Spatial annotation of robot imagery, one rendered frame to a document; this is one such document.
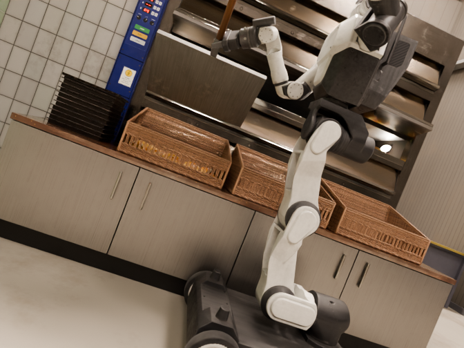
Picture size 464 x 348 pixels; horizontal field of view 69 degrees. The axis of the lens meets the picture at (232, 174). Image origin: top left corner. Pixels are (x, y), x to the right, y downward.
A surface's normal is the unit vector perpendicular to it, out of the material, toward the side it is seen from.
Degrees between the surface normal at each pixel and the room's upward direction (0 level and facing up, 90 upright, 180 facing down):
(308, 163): 113
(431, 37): 90
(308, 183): 90
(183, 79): 140
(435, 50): 90
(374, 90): 90
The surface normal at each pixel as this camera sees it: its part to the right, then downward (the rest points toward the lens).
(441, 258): 0.14, 0.09
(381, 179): 0.24, -0.24
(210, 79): -0.20, 0.77
